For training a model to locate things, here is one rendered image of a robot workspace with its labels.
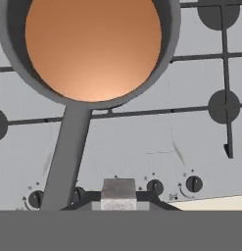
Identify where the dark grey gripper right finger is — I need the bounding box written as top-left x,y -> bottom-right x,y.
135,190 -> 182,212

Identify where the pale grey sugar cube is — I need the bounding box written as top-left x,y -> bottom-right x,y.
100,177 -> 138,212

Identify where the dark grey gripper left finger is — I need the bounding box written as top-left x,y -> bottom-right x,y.
62,190 -> 103,212

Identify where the black round hob knob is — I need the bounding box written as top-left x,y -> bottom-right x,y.
146,178 -> 165,196
27,190 -> 45,210
185,175 -> 204,193
71,186 -> 87,206

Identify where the grey hob with black grates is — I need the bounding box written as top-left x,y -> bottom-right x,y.
0,0 -> 242,212

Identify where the grey saucepan with long handle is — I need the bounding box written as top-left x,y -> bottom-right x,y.
0,0 -> 182,212

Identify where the brown hot chocolate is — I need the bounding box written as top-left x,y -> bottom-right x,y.
24,0 -> 163,103

